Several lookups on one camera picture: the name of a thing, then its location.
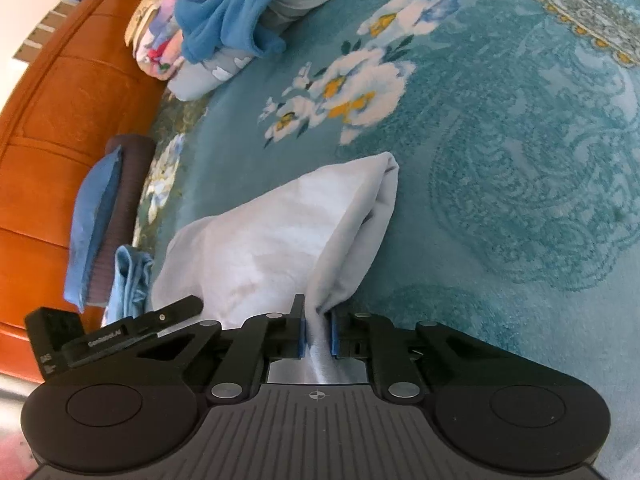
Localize white printed t-shirt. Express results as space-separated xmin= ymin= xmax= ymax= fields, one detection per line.
xmin=150 ymin=149 xmax=402 ymax=386

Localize light blue garment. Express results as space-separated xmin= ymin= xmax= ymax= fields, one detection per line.
xmin=102 ymin=245 xmax=153 ymax=327

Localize blue pillow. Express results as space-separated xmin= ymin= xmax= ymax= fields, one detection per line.
xmin=63 ymin=148 xmax=122 ymax=313

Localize orange wooden bed headboard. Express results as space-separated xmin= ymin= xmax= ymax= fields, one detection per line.
xmin=0 ymin=0 xmax=166 ymax=384

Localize folded colourful floral blanket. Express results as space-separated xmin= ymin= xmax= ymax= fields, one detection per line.
xmin=124 ymin=0 xmax=237 ymax=82

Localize teal floral bed blanket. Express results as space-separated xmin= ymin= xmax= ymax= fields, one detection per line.
xmin=134 ymin=0 xmax=639 ymax=479

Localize beige boxes on headboard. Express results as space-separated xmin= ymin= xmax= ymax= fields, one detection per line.
xmin=13 ymin=1 xmax=75 ymax=64

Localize blue fleece garment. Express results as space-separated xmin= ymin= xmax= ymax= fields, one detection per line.
xmin=175 ymin=0 xmax=286 ymax=64

